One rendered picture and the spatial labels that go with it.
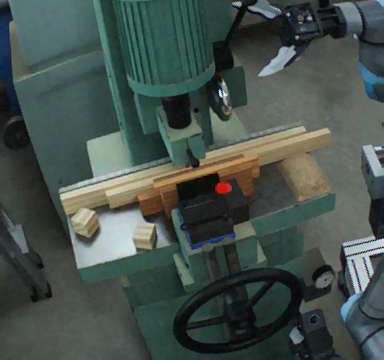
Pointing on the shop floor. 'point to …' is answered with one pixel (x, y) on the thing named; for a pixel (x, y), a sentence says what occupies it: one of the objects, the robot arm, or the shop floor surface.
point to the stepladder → (13, 237)
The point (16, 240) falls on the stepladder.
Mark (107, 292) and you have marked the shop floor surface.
